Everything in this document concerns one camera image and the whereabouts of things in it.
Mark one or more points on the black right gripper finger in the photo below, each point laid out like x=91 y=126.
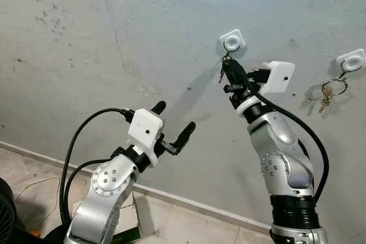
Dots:
x=233 y=71

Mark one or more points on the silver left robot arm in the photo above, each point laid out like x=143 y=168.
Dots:
x=106 y=192

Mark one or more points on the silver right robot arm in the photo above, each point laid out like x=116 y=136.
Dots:
x=283 y=158

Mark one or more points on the black round fan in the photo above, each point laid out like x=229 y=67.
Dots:
x=4 y=210

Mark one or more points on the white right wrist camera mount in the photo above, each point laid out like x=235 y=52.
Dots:
x=277 y=77

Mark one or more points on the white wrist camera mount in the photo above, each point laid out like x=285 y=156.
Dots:
x=277 y=77
x=146 y=131

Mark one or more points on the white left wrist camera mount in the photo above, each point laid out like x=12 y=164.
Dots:
x=146 y=131

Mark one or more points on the white plastic wall hook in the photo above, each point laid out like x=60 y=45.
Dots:
x=233 y=41
x=351 y=60

